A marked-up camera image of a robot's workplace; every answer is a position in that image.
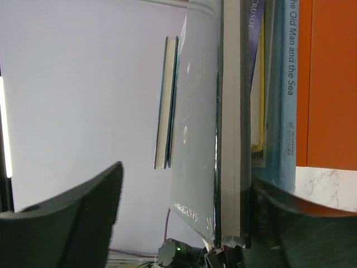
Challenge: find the light blue thin book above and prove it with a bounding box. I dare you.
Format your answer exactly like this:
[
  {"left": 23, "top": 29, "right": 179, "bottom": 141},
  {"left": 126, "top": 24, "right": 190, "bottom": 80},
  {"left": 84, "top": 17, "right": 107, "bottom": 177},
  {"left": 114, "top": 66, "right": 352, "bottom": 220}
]
[{"left": 252, "top": 1, "right": 300, "bottom": 193}]

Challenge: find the orange wooden shelf box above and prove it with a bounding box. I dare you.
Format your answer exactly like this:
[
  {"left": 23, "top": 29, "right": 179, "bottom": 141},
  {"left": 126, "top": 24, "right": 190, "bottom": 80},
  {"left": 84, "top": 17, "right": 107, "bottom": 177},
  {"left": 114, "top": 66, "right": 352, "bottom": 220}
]
[{"left": 296, "top": 1, "right": 356, "bottom": 200}]

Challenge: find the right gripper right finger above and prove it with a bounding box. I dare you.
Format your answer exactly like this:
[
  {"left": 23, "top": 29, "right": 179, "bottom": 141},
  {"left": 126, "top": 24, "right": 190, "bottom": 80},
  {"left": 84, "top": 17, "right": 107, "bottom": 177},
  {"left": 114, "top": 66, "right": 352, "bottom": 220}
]
[{"left": 242, "top": 178, "right": 356, "bottom": 267}]

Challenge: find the dark blue Wuthering Heights book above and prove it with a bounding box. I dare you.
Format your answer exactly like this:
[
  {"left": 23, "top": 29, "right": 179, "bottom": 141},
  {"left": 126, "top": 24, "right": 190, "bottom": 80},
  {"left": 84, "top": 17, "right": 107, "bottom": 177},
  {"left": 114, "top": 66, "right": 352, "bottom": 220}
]
[{"left": 153, "top": 36, "right": 175, "bottom": 169}]

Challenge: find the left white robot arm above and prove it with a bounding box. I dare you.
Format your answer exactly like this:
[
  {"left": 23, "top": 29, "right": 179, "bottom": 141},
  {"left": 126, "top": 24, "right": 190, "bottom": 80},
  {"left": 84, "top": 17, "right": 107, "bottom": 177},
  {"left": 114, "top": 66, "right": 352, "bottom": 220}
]
[{"left": 157, "top": 238, "right": 221, "bottom": 268}]

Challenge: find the black book with barcode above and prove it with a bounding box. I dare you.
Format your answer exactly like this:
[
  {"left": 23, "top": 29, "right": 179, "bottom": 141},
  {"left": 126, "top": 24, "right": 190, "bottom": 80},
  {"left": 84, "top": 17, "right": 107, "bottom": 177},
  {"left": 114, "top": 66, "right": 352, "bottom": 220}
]
[{"left": 170, "top": 1, "right": 252, "bottom": 248}]

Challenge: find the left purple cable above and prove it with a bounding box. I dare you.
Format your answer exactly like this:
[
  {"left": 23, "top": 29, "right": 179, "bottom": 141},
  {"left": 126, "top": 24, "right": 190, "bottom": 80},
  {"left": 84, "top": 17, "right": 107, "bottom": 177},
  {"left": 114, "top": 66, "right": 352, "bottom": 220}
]
[{"left": 110, "top": 208, "right": 171, "bottom": 259}]

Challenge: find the teal ocean cover book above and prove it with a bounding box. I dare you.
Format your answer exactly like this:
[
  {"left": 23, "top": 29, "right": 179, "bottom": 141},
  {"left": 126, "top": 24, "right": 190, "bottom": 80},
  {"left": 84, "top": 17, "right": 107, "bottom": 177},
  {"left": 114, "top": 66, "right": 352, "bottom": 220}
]
[{"left": 166, "top": 36, "right": 180, "bottom": 168}]

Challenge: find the yellow book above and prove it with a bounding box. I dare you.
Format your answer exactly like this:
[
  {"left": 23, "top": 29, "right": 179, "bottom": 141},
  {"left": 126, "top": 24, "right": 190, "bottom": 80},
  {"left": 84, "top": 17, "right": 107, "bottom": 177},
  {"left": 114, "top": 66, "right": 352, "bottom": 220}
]
[{"left": 249, "top": 16, "right": 266, "bottom": 153}]

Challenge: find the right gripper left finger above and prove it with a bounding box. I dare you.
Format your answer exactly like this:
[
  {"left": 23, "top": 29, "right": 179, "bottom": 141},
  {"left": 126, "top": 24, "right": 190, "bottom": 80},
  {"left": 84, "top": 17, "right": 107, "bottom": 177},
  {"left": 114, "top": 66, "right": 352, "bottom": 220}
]
[{"left": 1, "top": 161, "right": 124, "bottom": 267}]

